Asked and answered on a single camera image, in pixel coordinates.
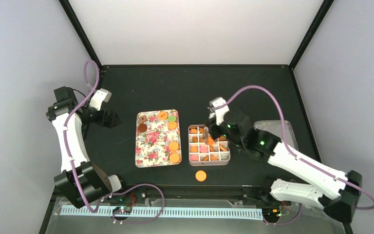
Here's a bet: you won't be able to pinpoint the pink divided cookie tin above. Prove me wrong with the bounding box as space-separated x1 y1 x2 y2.
188 124 231 166

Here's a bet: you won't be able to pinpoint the floral cookie tray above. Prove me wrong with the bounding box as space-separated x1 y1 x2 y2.
135 109 182 168

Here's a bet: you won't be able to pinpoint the metal tongs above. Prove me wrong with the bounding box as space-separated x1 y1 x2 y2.
200 127 211 145

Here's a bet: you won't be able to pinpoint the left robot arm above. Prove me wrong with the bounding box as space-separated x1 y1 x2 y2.
46 86 122 209

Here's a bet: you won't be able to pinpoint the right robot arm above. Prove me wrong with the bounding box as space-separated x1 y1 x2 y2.
205 111 362 223

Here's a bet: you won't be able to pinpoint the orange swirl cookie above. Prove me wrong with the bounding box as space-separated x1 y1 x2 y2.
205 137 214 146

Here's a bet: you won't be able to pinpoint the dark brown round cookie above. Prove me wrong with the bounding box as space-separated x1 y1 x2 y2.
137 123 148 133

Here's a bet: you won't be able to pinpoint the brown flower cookie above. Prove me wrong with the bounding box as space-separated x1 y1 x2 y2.
138 115 148 124

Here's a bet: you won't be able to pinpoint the white pink sandwich cookie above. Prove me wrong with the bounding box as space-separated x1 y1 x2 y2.
199 145 209 154

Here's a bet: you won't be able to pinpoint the clear plastic tin lid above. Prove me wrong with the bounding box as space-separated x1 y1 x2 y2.
253 120 299 150

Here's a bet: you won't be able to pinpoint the yellow cracker with red mark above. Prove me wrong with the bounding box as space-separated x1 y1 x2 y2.
157 111 168 120

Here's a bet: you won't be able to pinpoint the fallen orange round cracker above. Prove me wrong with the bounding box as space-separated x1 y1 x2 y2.
195 170 207 182

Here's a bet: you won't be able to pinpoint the green macaron cookie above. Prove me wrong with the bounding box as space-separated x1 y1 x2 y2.
168 115 177 122

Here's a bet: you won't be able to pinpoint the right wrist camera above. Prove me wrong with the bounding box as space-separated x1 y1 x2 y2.
208 97 229 126

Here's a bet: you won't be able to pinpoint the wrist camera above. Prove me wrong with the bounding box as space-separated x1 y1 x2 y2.
208 97 229 126
89 89 112 111

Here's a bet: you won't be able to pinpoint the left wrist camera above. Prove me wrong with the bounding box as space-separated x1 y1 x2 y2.
89 89 112 111

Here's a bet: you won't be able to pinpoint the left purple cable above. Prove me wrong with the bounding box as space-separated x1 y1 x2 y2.
62 59 166 226

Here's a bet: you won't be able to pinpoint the black frame post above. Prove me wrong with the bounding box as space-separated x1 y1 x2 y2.
58 0 102 69

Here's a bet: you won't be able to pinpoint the white slotted cable duct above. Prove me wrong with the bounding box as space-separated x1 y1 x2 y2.
56 205 263 220

